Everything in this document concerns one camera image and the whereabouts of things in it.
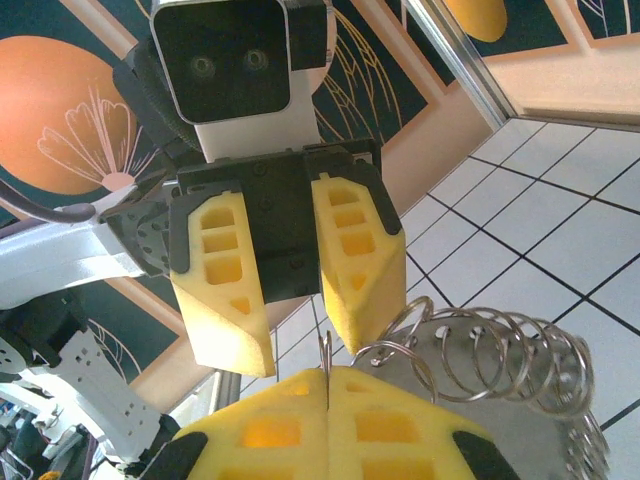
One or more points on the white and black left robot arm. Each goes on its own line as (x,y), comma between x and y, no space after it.
(50,260)

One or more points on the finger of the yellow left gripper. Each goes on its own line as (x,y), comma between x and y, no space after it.
(372,300)
(225,325)

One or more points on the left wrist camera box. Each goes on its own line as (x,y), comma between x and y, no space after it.
(225,60)

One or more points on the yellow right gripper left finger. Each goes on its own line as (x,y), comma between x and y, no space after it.
(315,450)

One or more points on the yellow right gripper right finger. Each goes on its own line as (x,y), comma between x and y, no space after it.
(342,400)

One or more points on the aluminium corner post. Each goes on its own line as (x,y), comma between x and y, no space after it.
(465,55)

